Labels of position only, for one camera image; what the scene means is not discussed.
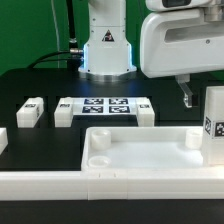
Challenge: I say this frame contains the black thick cable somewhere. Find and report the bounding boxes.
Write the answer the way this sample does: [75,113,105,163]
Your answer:
[27,0,85,70]

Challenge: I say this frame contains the marker tag base plate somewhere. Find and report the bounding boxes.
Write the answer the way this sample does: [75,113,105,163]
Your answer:
[73,97,136,116]

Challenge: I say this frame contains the white left side block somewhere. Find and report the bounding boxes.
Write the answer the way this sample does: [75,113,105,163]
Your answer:
[0,128,8,155]

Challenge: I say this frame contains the thin grey cable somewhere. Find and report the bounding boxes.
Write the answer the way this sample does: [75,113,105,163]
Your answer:
[50,0,62,69]

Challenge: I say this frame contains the white desk top tray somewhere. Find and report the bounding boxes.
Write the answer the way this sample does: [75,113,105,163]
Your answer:
[81,126,221,172]

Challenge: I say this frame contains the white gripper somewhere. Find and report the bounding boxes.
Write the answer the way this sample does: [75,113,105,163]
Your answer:
[140,8,224,108]

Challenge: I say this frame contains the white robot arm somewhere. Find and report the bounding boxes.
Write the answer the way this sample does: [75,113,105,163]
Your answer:
[79,0,224,107]

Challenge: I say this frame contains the white front fence bar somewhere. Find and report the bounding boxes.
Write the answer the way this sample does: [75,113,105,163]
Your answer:
[0,168,224,201]

